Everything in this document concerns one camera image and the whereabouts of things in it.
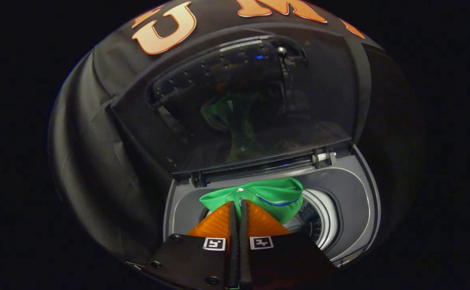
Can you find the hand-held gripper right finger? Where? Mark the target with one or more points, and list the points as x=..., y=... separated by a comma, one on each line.
x=244, y=249

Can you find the green polo shirt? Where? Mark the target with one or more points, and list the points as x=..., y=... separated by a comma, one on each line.
x=275, y=191

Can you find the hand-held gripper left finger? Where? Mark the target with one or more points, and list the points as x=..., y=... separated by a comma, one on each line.
x=232, y=249

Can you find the dark glass washing machine lid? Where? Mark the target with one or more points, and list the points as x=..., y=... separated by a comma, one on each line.
x=219, y=121

